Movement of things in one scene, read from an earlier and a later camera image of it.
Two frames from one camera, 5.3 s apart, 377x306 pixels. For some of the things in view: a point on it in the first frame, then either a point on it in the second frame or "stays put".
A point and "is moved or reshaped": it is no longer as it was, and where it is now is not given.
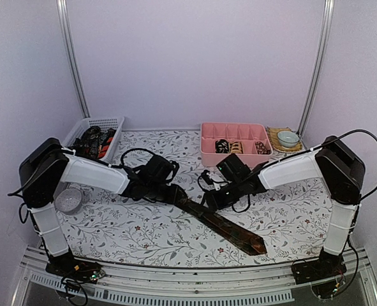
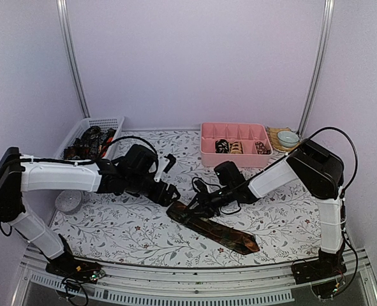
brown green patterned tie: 252,243 is moved or reshaped
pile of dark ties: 94,143 stays put
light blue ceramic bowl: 288,138 stays put
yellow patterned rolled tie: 236,147 stays put
